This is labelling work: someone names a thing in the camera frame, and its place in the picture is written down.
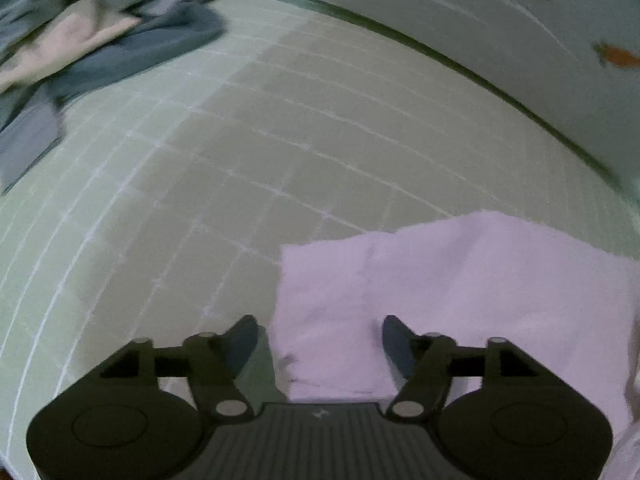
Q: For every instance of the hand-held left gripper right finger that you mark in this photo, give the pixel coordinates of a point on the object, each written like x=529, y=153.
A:
x=395, y=341

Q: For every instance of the grey blue garment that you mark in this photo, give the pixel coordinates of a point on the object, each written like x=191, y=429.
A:
x=100, y=55

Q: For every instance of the white cloth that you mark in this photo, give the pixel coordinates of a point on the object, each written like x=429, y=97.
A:
x=465, y=300

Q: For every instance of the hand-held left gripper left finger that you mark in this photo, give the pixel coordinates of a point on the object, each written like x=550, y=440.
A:
x=246, y=341

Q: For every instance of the checked green bed sheet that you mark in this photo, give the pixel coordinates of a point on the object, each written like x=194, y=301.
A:
x=280, y=160

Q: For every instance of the pink garment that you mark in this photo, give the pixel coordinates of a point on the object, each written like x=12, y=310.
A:
x=55, y=45

